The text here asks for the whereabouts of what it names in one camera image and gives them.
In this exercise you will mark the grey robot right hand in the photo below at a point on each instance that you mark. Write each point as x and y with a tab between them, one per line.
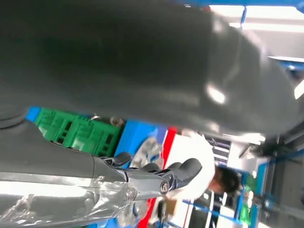
118	63

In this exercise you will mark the blue metal shelf rack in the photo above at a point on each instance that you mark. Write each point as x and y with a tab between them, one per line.
135	135

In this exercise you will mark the green plastic crate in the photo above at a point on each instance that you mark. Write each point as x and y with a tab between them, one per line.
95	135
52	122

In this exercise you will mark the red barrier belt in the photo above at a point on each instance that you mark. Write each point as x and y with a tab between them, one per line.
170	141

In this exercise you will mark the person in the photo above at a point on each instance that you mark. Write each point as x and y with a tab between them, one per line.
190	148

